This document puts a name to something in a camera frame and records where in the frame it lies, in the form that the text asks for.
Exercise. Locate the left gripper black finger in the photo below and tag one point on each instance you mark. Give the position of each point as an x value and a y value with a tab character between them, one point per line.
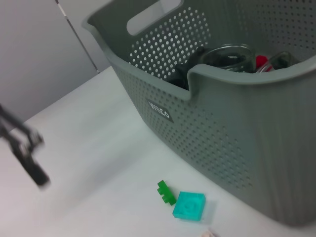
32	168

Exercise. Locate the dark red arch brick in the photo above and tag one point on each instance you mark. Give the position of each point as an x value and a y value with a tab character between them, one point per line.
261	61

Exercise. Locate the grey perforated storage bin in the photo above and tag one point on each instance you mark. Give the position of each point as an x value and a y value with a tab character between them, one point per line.
247	123

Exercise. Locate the green toy brick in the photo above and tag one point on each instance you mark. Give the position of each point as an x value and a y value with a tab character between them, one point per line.
166	195

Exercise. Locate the clear cyan toy tile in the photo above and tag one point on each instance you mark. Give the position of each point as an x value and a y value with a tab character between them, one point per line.
190	205

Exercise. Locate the white toy plate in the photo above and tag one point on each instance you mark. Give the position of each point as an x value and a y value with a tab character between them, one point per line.
209	233

